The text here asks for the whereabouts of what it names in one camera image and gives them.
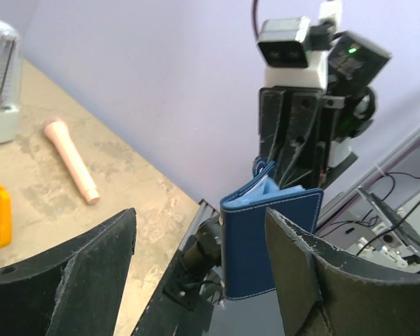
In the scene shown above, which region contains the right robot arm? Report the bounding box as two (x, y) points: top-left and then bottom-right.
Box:
(257, 24), (391, 188)

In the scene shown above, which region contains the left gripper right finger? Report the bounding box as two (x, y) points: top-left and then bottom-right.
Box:
(265, 209), (420, 335)

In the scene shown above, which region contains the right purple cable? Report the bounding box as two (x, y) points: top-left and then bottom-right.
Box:
(250, 0), (263, 39)

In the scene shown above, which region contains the white metronome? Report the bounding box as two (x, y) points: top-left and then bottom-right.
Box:
(0, 20), (23, 144)

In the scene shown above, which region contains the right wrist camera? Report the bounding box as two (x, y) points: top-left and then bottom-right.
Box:
(258, 16), (328, 90)

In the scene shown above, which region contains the pink microphone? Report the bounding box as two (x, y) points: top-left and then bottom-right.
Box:
(44, 118), (100, 204)

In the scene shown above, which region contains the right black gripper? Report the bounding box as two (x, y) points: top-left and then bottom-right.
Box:
(259, 87), (347, 188)

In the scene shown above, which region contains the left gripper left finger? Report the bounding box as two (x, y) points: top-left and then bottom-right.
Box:
(0, 208), (137, 335)

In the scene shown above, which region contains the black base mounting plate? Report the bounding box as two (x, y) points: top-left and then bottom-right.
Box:
(132, 215), (223, 335)

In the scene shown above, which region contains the blue leather card holder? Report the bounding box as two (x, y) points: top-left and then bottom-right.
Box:
(220, 162), (323, 300)

